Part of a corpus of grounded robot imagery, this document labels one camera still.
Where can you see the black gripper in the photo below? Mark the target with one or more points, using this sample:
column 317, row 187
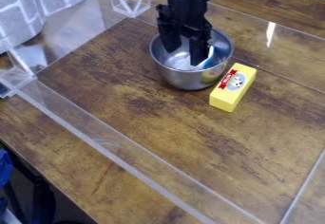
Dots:
column 181, row 17

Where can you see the white and blue toy fish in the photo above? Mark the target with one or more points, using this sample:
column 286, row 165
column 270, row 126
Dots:
column 180, row 61

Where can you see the silver metal pot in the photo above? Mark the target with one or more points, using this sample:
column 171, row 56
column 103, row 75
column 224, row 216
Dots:
column 198, row 79

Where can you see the blue object at edge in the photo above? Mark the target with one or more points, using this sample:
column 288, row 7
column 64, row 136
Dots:
column 5, row 171

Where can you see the clear acrylic barrier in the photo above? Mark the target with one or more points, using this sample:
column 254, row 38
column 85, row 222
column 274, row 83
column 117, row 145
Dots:
column 144, row 154

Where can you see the yellow butter block toy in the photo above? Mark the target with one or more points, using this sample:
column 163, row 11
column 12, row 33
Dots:
column 231, row 87

